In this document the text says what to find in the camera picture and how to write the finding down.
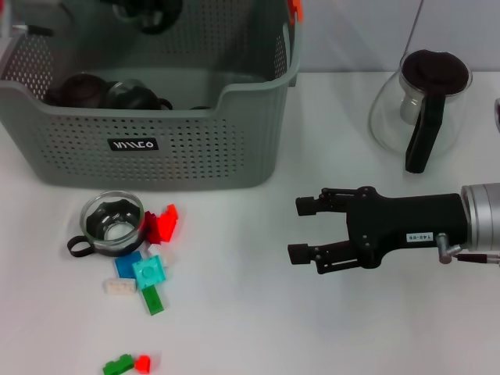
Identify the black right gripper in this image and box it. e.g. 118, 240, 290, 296
287, 185, 469, 276

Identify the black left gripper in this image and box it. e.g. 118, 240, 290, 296
112, 0, 184, 35

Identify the orange bin clip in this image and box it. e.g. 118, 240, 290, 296
287, 0, 305, 23

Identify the grey perforated storage bin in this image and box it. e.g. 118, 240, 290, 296
0, 0, 305, 193

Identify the dark clay teapot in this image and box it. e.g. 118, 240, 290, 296
43, 72, 106, 109

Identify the bright red toy brick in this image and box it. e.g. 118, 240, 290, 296
155, 204, 180, 244

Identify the dark red toy brick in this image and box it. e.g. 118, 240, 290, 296
143, 210, 160, 244

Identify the teal square toy brick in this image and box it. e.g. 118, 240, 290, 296
131, 254, 168, 291

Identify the long green toy brick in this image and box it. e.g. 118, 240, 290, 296
140, 286, 166, 316

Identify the blue toy brick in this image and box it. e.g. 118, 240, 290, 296
114, 252, 144, 279

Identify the white toy brick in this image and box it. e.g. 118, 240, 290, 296
103, 277, 138, 297

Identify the small green toy brick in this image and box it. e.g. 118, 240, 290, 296
102, 351, 134, 375

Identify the right gripper cable plug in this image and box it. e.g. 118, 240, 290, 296
436, 233, 500, 266

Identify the glass pitcher black handle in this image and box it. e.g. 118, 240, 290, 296
367, 48, 473, 174

